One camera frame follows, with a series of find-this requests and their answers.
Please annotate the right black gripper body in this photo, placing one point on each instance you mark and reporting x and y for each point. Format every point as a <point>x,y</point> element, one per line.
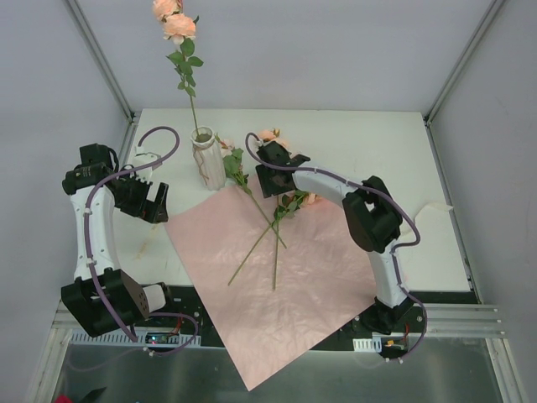
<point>273,180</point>

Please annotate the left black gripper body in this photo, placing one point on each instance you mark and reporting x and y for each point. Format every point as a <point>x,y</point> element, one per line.
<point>148,206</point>

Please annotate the pink flowers with green leaves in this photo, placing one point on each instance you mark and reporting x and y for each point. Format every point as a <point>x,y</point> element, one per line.
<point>286,205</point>

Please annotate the purple wrapping paper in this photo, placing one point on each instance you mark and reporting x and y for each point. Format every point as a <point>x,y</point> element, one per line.
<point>265,330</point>

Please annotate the single pink rose stem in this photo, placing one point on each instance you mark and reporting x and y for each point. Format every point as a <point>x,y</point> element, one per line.
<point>180,30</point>

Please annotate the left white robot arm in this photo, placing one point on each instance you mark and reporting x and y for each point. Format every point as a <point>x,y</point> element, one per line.
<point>103,297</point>

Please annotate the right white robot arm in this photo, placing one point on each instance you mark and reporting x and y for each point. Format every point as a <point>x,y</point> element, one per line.
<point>373,222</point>

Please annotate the white ribbed ceramic vase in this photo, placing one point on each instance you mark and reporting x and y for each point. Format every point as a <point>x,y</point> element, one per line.
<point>208,157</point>

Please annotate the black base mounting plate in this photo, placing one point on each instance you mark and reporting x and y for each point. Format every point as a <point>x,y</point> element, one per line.
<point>187,301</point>

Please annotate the red object at bottom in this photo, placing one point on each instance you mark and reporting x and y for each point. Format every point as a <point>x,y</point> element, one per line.
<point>63,399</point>

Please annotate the left white cable duct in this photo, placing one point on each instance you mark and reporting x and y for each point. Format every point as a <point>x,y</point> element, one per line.
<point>144,339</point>

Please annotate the white cable duct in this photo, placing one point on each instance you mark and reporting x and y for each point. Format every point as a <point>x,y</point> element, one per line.
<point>377,345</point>
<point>144,339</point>

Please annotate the right white cable duct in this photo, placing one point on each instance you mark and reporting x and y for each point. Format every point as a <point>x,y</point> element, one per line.
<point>377,345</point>

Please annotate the left aluminium frame post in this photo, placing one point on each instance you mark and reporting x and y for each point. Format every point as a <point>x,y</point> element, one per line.
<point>83,26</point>

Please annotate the aluminium frame post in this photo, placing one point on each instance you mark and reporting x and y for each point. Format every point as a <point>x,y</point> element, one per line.
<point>478,35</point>
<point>83,26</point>

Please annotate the aluminium extrusion rail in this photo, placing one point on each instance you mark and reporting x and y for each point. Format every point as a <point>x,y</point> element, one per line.
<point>457,321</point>

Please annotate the right aluminium frame post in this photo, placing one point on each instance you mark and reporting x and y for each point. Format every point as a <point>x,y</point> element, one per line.
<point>478,35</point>

